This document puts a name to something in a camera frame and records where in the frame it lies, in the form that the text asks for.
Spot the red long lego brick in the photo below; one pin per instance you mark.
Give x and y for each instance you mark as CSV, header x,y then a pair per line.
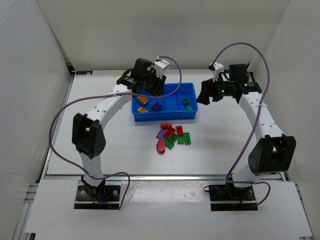
x,y
169,132

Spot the blue divided plastic bin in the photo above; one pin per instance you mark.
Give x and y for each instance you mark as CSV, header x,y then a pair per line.
x,y
172,106

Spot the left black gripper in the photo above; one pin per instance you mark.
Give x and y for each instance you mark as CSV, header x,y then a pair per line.
x,y
155,83

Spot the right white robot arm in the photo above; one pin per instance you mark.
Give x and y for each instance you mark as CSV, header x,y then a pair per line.
x,y
274,149

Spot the purple lego brick studs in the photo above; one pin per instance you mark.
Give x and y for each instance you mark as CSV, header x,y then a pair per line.
x,y
156,107

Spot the yellow lego brick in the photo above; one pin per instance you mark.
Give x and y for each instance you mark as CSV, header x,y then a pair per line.
x,y
142,100
142,110

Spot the green lego brick bottom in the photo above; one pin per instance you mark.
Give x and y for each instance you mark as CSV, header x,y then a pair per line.
x,y
168,143

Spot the red oval lego brick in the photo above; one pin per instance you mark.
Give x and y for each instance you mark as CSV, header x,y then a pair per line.
x,y
161,146

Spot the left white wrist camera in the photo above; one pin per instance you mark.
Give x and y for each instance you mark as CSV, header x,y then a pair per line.
x,y
160,66

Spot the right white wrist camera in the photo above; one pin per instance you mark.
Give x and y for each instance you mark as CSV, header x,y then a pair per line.
x,y
216,68

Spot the left blue table label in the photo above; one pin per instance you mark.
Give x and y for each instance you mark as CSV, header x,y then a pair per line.
x,y
84,72

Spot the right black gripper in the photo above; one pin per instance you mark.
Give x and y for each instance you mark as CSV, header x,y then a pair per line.
x,y
208,89

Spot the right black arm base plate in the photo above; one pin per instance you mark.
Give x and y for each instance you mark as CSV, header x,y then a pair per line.
x,y
226,198

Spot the green lego brick small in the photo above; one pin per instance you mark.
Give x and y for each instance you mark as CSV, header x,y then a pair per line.
x,y
180,140

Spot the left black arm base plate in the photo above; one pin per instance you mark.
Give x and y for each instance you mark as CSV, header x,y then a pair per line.
x,y
109,199

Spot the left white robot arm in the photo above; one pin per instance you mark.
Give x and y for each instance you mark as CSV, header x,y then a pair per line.
x,y
88,129

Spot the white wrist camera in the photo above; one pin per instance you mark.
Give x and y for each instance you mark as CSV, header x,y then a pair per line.
x,y
216,68
160,66

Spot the red half-round lego brick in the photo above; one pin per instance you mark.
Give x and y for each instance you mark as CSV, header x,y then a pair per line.
x,y
165,126

